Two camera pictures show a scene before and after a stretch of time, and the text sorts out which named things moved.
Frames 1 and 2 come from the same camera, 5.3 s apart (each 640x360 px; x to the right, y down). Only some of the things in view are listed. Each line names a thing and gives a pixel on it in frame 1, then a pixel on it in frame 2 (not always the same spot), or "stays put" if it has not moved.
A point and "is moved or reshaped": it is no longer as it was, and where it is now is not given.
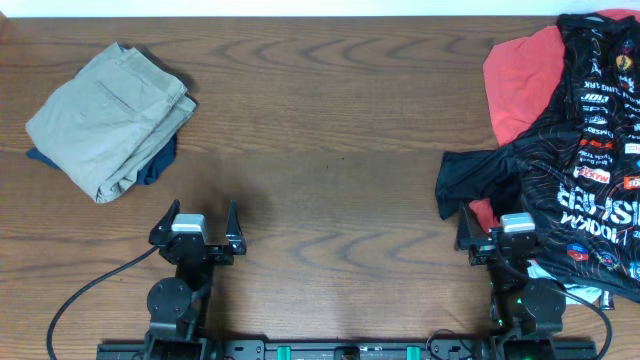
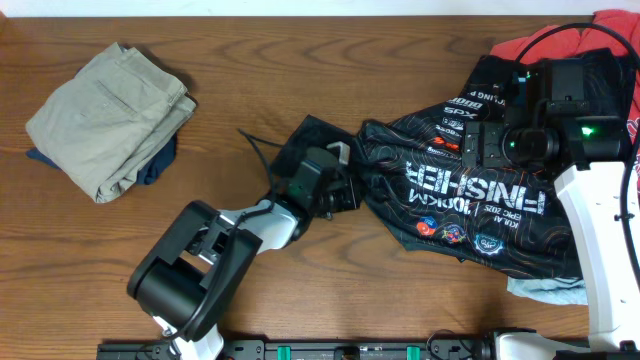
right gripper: [463, 238] to [494, 134]
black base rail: [350, 350] stays put
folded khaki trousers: [103, 127] stays put
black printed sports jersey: [575, 166] is moved or reshaped
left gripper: [235, 246] to [351, 201]
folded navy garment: [152, 173] stays put
